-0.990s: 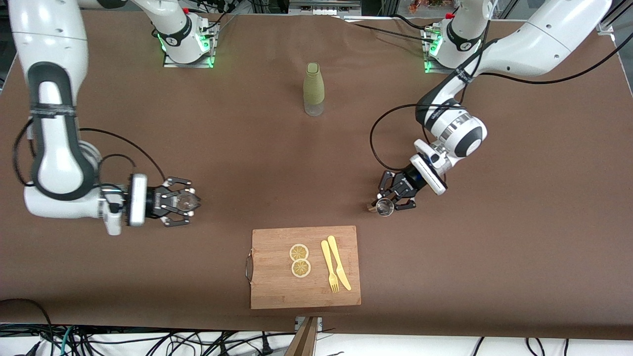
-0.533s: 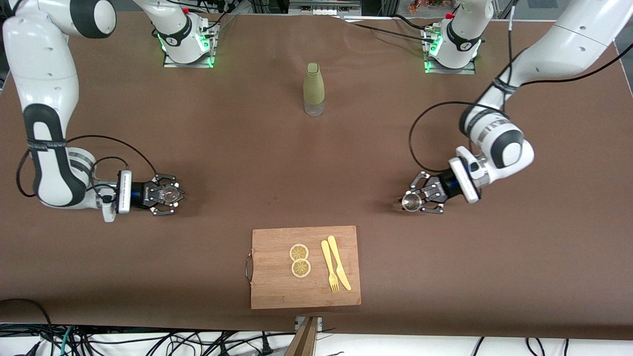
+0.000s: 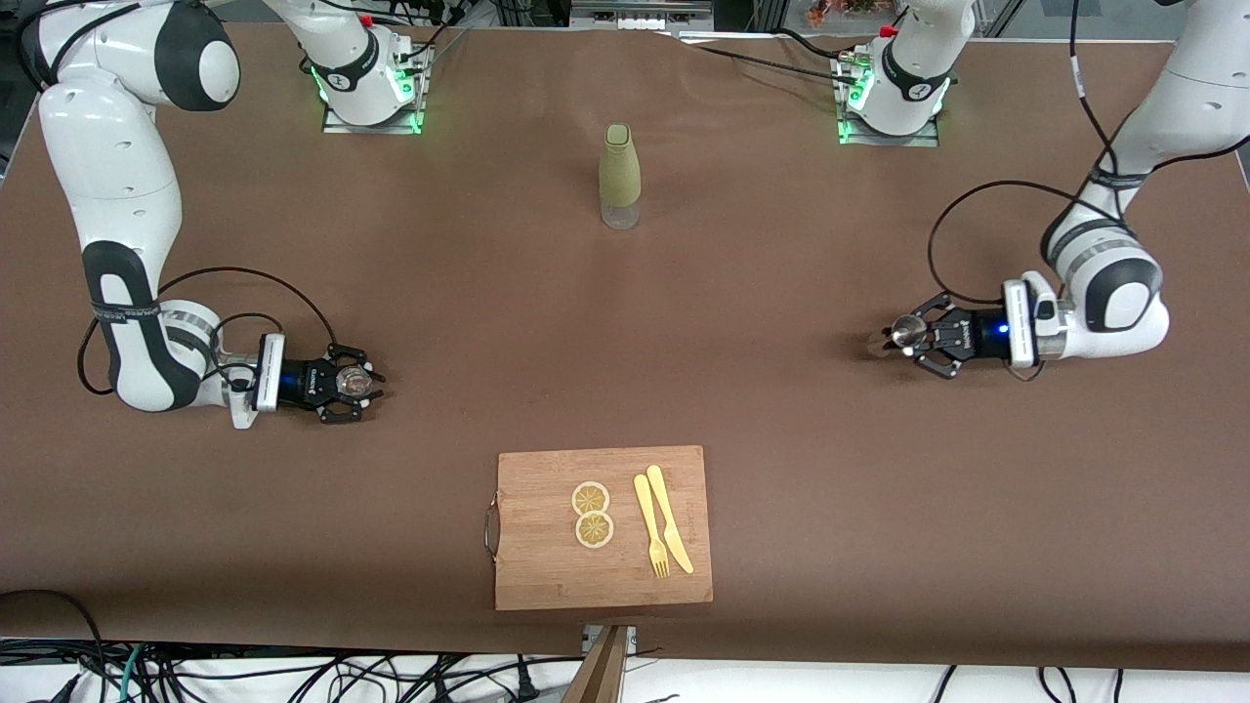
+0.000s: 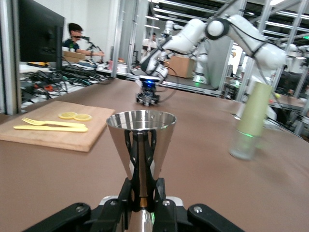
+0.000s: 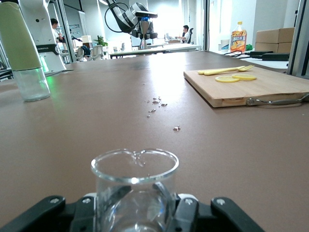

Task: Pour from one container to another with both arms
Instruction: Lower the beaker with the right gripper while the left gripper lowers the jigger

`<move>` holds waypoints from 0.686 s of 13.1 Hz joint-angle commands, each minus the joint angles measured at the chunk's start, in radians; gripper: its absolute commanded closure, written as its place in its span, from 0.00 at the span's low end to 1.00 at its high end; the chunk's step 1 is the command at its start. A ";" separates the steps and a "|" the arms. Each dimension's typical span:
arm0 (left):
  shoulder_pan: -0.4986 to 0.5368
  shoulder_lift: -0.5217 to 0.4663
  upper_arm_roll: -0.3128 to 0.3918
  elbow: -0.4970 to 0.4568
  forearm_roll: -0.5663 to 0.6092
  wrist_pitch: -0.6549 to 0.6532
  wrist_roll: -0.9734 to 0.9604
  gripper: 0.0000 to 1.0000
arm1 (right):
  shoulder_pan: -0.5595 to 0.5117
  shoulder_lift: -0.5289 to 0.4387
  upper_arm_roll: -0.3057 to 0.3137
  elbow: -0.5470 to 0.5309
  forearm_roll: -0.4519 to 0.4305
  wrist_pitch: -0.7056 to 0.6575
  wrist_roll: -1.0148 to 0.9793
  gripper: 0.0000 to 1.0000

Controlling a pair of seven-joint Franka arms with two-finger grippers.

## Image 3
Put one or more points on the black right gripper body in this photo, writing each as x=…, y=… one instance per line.
x=301, y=381

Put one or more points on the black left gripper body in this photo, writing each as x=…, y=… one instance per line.
x=973, y=335

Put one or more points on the clear glass shaker cup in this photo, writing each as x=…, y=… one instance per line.
x=354, y=381

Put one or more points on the steel measuring jigger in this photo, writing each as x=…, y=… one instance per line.
x=908, y=332

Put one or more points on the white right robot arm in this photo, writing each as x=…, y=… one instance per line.
x=107, y=146

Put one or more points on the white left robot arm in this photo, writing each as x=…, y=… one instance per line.
x=1123, y=312

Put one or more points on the brown table cover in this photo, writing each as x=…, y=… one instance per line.
x=781, y=391

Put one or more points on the lemon slice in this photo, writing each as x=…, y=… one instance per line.
x=595, y=530
x=590, y=499

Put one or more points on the wooden cutting board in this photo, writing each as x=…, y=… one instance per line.
x=547, y=576

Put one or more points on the yellow plastic knife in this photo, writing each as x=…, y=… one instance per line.
x=659, y=493

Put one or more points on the yellow plastic fork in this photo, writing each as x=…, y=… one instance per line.
x=645, y=508

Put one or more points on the orange flower decoration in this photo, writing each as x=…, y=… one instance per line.
x=830, y=10

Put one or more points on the green sleeved glass bottle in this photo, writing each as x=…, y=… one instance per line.
x=620, y=171

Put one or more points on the grey metal box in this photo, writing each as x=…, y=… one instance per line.
x=635, y=18

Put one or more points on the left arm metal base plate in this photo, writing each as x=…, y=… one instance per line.
x=889, y=141

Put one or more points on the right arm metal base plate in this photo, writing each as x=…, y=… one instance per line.
x=371, y=129

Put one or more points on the small metal bracket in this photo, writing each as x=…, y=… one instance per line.
x=631, y=637

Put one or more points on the wooden post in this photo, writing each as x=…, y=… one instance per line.
x=601, y=674

